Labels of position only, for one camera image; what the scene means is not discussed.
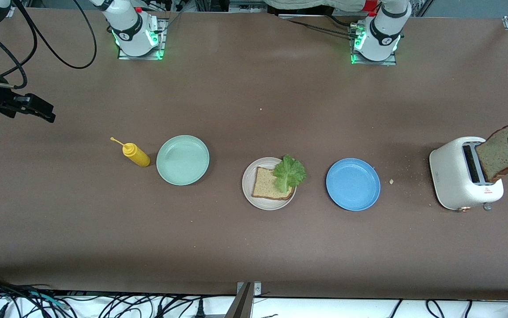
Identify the grey metal device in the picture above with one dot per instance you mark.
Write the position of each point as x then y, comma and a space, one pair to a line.
247, 5

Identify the beige fabric garment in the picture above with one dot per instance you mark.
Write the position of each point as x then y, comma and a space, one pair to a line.
315, 4

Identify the white two-slot toaster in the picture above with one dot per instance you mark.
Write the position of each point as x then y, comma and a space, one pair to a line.
450, 172

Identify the green lettuce leaf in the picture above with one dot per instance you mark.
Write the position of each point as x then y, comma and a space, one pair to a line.
290, 172

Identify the mint green plate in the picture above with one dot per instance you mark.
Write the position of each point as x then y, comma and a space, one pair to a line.
183, 160

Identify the brown bread slice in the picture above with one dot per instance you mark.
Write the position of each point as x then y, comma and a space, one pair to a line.
265, 183
498, 154

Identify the blue plate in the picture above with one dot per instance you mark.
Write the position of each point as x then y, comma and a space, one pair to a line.
353, 184

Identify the black power plug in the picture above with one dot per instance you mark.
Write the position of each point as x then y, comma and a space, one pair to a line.
200, 311

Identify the silver corner bracket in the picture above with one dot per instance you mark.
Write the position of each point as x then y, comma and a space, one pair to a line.
257, 289

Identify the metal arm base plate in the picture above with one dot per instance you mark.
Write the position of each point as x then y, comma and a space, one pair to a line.
375, 62
162, 42

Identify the red box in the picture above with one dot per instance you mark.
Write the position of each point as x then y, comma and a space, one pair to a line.
370, 4

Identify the grey metal post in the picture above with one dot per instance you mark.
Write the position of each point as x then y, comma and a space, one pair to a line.
241, 304

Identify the beige plate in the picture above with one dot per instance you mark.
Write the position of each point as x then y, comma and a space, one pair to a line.
267, 205

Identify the yellow mustard squeeze bottle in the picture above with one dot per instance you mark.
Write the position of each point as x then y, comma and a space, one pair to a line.
138, 157

